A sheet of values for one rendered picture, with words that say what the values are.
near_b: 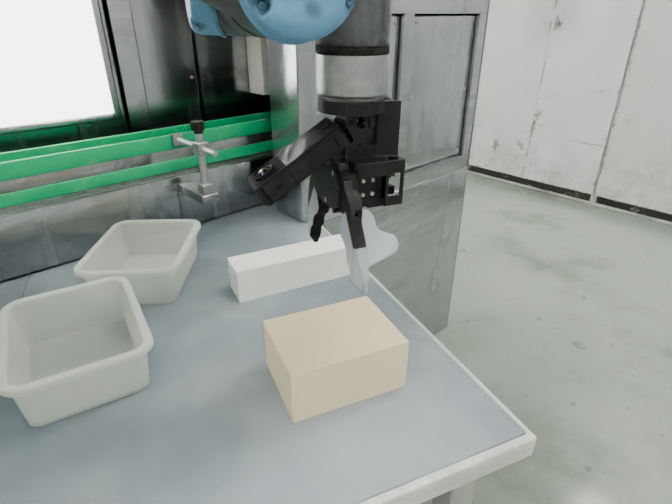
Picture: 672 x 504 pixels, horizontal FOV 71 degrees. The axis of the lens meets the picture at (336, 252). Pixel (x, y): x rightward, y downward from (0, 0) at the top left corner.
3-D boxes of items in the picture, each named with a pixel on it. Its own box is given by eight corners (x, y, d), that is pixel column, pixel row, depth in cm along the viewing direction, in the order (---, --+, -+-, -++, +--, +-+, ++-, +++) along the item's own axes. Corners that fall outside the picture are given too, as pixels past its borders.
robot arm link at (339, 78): (333, 56, 43) (302, 51, 50) (332, 108, 45) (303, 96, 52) (404, 55, 46) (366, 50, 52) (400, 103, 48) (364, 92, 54)
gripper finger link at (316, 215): (347, 236, 65) (366, 198, 58) (307, 243, 63) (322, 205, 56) (340, 218, 67) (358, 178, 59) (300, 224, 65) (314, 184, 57)
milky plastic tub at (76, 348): (136, 316, 80) (125, 272, 76) (168, 398, 63) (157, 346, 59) (17, 350, 72) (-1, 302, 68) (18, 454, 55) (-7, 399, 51)
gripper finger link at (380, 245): (414, 283, 51) (393, 201, 52) (365, 294, 48) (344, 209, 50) (400, 286, 53) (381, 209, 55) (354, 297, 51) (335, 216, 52)
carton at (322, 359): (405, 386, 63) (409, 341, 60) (293, 423, 58) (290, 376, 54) (365, 336, 73) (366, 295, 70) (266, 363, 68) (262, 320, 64)
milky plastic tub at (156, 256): (208, 255, 101) (202, 217, 97) (183, 315, 81) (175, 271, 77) (125, 257, 100) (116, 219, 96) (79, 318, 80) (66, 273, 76)
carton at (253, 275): (359, 272, 91) (360, 244, 89) (239, 302, 82) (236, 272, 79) (345, 259, 96) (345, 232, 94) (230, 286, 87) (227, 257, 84)
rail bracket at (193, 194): (197, 208, 112) (183, 111, 102) (234, 229, 101) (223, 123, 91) (178, 213, 109) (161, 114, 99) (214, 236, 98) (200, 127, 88)
